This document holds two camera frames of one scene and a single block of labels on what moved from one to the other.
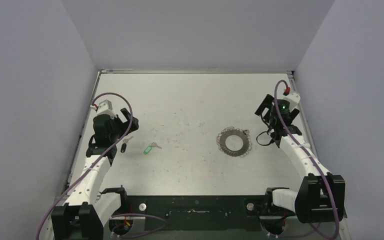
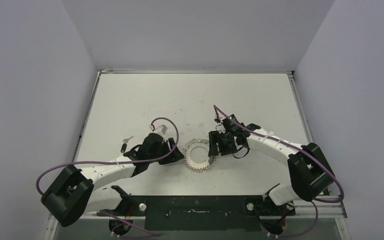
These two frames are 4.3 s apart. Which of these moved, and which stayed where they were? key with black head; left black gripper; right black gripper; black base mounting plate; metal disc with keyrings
Moved: right black gripper; left black gripper; metal disc with keyrings
Stayed: key with black head; black base mounting plate
